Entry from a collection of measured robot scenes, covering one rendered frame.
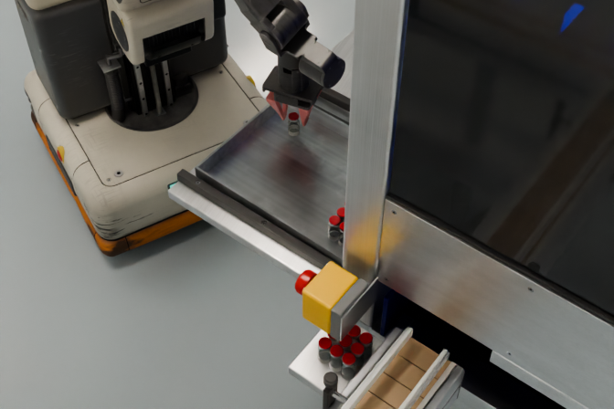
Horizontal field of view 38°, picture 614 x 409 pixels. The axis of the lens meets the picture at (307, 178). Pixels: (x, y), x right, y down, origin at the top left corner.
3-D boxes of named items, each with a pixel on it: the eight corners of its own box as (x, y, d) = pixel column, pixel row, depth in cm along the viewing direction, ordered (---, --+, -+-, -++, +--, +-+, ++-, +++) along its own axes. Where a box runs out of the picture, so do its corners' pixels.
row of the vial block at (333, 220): (394, 182, 163) (396, 165, 160) (335, 243, 154) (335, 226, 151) (384, 176, 164) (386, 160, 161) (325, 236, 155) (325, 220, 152)
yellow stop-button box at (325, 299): (366, 309, 136) (369, 283, 130) (339, 342, 132) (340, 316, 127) (327, 285, 139) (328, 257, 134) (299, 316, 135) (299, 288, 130)
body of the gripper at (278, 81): (312, 108, 160) (312, 78, 155) (261, 93, 163) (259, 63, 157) (326, 86, 164) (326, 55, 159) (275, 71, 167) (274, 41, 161)
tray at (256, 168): (428, 183, 164) (430, 170, 161) (344, 273, 150) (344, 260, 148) (285, 103, 178) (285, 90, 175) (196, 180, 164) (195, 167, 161)
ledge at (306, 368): (407, 362, 141) (407, 356, 140) (359, 422, 134) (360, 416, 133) (336, 317, 147) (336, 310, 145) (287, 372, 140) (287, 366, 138)
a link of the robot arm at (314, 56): (290, -6, 150) (256, 29, 148) (340, 23, 144) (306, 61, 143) (307, 34, 160) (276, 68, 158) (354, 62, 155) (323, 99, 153)
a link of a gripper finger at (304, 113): (309, 139, 166) (309, 102, 159) (273, 129, 168) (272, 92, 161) (322, 115, 170) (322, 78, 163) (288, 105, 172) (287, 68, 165)
